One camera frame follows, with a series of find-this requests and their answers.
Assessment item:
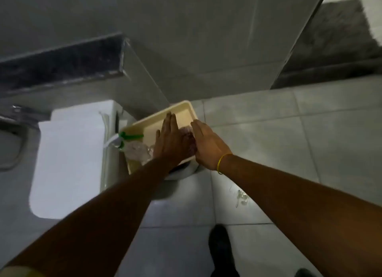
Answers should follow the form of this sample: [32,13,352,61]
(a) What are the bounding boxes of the person's left forearm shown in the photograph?
[5,158,186,277]

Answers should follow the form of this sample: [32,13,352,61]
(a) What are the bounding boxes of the yellow sleeve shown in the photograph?
[0,266,46,277]

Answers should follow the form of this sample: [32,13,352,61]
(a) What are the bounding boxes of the chrome wall fixture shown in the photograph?
[0,105,51,129]

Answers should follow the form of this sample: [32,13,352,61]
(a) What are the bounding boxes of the person's right forearm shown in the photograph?
[219,154,382,277]

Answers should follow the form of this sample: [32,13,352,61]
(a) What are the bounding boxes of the clear plastic wrapper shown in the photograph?
[229,185,250,209]

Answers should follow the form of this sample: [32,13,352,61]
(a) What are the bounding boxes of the white bidet sprayer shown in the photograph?
[101,111,125,151]

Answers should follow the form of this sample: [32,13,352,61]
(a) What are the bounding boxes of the cream plastic tray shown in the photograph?
[120,100,200,175]

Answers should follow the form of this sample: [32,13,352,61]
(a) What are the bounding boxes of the red cloth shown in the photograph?
[178,125,198,156]

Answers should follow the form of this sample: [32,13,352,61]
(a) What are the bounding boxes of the white toilet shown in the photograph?
[29,100,127,220]

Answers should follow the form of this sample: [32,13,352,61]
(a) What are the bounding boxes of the black shoe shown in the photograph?
[208,224,240,277]

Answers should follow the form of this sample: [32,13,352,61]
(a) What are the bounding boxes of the grey shaggy rug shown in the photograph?
[271,0,382,90]

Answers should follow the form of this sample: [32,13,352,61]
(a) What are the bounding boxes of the yellow wrist band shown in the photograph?
[217,153,233,175]

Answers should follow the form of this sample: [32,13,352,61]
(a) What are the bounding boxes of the person's right hand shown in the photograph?
[190,120,233,172]

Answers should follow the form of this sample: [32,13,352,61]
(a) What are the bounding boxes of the white round container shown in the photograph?
[163,162,207,182]

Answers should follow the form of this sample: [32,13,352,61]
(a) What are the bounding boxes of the dark stone countertop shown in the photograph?
[0,32,129,99]

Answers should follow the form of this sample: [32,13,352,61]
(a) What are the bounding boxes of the person's left hand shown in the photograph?
[153,111,195,168]

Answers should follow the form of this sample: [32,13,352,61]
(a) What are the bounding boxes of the clear spray bottle green trigger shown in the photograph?
[118,131,155,164]

